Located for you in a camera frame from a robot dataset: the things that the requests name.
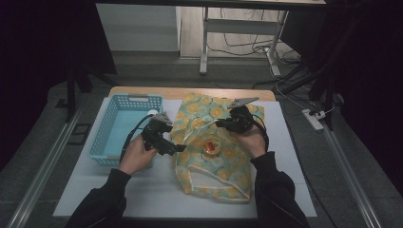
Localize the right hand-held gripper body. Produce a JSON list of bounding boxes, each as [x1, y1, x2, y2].
[[227, 96, 257, 134]]

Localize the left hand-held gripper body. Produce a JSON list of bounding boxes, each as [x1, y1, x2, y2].
[[141, 112, 174, 156]]

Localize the round gold tin red label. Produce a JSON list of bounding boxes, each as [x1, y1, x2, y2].
[[202, 136, 223, 157]]

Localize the blue plastic basket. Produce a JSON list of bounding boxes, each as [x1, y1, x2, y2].
[[87, 93, 164, 168]]

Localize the green orange floral cloth bag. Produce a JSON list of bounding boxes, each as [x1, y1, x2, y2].
[[170, 92, 265, 203]]

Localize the person's right hand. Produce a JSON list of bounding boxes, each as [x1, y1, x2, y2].
[[229, 124, 269, 160]]

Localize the person's left hand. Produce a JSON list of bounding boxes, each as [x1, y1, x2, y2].
[[118, 134, 159, 177]]

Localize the white table mat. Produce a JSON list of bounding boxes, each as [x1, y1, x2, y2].
[[52, 97, 317, 219]]

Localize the white power strip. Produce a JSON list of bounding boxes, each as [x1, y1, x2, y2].
[[301, 108, 325, 132]]

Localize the black floor plate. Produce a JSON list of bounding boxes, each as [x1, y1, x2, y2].
[[67, 123, 92, 146]]

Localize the black metal stand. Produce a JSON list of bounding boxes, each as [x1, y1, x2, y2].
[[65, 66, 120, 123], [278, 15, 350, 131]]

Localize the white cabinet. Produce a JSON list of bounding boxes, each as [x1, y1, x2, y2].
[[95, 3, 182, 52]]

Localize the left hand-held gripper cable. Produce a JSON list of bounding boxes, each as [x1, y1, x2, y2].
[[119, 113, 155, 163]]

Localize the hand-held gripper cable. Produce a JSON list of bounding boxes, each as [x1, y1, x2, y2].
[[251, 113, 270, 153], [119, 113, 155, 163]]

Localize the right hand-held gripper cable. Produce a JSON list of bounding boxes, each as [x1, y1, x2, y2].
[[251, 113, 270, 153]]

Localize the white power cable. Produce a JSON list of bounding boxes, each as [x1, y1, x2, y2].
[[270, 63, 336, 119]]

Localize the black floor cables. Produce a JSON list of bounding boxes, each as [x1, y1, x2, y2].
[[207, 8, 302, 65]]

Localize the white desk frame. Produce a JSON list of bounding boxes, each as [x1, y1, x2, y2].
[[199, 6, 290, 77]]

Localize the aluminium floor rail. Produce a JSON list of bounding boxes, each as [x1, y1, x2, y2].
[[321, 124, 383, 228], [6, 104, 86, 228]]

